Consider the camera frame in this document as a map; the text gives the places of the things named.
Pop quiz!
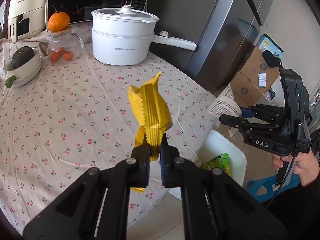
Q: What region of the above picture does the white printed snack wrapper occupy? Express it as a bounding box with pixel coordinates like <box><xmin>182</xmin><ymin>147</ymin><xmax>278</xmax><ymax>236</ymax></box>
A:
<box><xmin>207</xmin><ymin>83</ymin><xmax>242</xmax><ymax>128</ymax></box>

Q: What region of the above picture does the green onion rings bag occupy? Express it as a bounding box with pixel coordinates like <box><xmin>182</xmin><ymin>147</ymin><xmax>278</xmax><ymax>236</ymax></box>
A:
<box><xmin>201</xmin><ymin>153</ymin><xmax>231</xmax><ymax>176</ymax></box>

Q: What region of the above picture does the yellow wrapper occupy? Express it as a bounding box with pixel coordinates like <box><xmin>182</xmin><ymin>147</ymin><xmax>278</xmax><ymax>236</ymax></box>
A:
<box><xmin>127</xmin><ymin>72</ymin><xmax>172</xmax><ymax>161</ymax></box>

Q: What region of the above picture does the white trash bin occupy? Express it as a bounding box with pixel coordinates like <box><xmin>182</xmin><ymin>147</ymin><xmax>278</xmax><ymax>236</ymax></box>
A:
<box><xmin>179</xmin><ymin>130</ymin><xmax>247</xmax><ymax>186</ymax></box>

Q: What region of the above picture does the person's right hand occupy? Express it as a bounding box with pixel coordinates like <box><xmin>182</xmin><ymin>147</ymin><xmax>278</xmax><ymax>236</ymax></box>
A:
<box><xmin>272</xmin><ymin>151</ymin><xmax>319</xmax><ymax>186</ymax></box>

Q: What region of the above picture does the lower cardboard box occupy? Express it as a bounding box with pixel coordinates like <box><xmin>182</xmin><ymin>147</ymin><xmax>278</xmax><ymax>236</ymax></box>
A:
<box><xmin>230</xmin><ymin>72</ymin><xmax>262</xmax><ymax>108</ymax></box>

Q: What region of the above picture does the cardboard box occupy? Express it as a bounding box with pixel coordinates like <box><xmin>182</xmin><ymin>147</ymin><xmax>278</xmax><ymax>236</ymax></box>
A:
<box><xmin>240</xmin><ymin>47</ymin><xmax>279</xmax><ymax>93</ymax></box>
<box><xmin>230</xmin><ymin>72</ymin><xmax>262</xmax><ymax>108</ymax></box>

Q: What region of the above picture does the blue plastic stool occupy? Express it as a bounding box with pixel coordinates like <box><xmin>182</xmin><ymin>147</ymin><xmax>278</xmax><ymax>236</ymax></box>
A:
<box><xmin>247</xmin><ymin>174</ymin><xmax>300</xmax><ymax>203</ymax></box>

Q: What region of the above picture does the upper cardboard box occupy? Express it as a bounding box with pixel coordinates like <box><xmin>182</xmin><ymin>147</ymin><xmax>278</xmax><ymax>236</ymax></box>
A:
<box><xmin>240</xmin><ymin>47</ymin><xmax>279</xmax><ymax>93</ymax></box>

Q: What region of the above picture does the cherry print tablecloth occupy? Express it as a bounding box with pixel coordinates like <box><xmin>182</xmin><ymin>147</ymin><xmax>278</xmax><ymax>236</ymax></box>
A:
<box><xmin>1</xmin><ymin>22</ymin><xmax>217</xmax><ymax>233</ymax></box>

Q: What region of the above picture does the grey refrigerator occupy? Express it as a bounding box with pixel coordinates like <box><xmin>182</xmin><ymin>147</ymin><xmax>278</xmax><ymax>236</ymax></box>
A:
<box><xmin>148</xmin><ymin>0</ymin><xmax>273</xmax><ymax>92</ymax></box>

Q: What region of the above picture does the white electric cooking pot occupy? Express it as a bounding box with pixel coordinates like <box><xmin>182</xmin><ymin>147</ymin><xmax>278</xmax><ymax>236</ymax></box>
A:
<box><xmin>92</xmin><ymin>4</ymin><xmax>197</xmax><ymax>66</ymax></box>

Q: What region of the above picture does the glass jar with wooden lid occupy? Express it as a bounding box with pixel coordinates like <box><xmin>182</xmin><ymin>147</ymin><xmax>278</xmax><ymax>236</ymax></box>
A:
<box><xmin>47</xmin><ymin>25</ymin><xmax>84</xmax><ymax>63</ymax></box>

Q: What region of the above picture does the dark green pumpkin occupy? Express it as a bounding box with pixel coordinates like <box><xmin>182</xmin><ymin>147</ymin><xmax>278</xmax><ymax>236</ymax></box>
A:
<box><xmin>11</xmin><ymin>46</ymin><xmax>35</xmax><ymax>70</ymax></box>

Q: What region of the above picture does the orange mandarin on jar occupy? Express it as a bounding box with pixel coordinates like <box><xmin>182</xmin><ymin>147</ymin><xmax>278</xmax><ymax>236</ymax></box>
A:
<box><xmin>48</xmin><ymin>5</ymin><xmax>70</xmax><ymax>33</ymax></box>

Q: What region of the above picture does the cream air fryer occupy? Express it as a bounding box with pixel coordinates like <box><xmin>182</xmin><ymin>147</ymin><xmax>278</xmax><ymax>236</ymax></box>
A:
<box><xmin>8</xmin><ymin>0</ymin><xmax>47</xmax><ymax>42</ymax></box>

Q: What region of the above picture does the cream bowl with green handle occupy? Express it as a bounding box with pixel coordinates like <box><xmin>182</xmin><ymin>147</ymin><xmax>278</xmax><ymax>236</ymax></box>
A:
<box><xmin>5</xmin><ymin>48</ymin><xmax>42</xmax><ymax>89</ymax></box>

